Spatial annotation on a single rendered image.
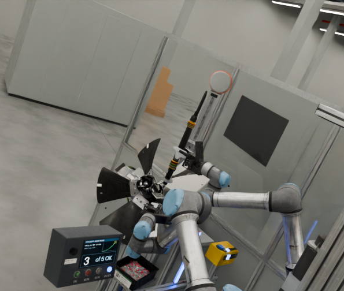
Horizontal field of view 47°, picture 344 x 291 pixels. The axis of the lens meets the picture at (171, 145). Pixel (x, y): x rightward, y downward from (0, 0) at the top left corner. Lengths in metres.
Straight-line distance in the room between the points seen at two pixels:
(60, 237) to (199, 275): 0.53
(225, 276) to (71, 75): 5.42
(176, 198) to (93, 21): 6.04
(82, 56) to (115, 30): 0.78
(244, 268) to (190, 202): 1.26
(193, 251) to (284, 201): 0.54
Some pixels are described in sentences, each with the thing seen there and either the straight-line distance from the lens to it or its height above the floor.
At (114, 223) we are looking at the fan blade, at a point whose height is 0.99.
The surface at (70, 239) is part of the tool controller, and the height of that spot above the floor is 1.25.
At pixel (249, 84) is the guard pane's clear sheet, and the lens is 2.86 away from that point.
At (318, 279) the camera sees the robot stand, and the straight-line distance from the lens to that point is 1.58.
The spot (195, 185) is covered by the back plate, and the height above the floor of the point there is 1.24.
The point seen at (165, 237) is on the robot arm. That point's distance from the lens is 1.93.
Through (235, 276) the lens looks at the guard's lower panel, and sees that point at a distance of 2.87.
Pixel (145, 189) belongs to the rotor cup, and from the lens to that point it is 2.27.
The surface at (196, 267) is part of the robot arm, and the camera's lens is 1.55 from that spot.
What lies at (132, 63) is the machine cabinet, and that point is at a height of 1.26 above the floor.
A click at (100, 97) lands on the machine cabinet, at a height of 0.44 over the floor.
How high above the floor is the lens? 2.04
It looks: 14 degrees down
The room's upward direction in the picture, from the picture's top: 23 degrees clockwise
